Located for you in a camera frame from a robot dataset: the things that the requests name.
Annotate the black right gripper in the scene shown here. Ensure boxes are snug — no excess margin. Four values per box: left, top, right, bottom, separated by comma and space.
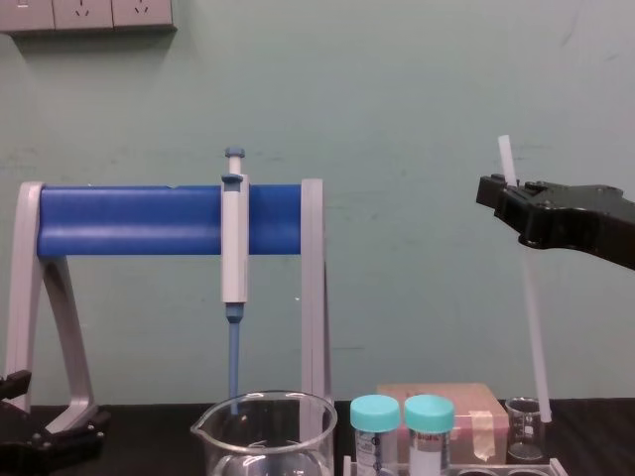
474, 173, 635, 272

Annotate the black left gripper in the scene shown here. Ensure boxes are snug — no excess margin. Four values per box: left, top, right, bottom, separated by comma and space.
0, 369, 113, 476

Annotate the white stirring rod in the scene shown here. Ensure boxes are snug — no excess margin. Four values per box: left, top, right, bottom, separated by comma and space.
496, 133, 554, 424

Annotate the brown cardboard box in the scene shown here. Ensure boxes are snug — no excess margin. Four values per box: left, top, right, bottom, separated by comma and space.
375, 381, 513, 463

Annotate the blue and grey pipette stand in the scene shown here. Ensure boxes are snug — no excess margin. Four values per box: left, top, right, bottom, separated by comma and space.
0, 178, 334, 439

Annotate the teal-capped sample tube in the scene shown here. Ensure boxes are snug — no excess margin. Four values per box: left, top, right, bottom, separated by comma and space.
348, 394, 401, 476
403, 394, 456, 476

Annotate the small glass beaker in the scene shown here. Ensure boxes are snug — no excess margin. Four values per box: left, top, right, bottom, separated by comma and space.
504, 396, 548, 460

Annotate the beige masking tape strip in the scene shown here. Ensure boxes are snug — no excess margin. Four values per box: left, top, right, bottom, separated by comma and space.
469, 410, 498, 461

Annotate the white and blue pipette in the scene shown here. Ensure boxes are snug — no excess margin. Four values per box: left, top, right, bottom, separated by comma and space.
219, 145, 251, 416

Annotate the large glass beaker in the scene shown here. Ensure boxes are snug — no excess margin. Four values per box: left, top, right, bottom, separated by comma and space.
190, 390, 339, 476

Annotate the white wall socket panel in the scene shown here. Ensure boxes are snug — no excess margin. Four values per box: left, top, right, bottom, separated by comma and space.
0, 0, 179, 36

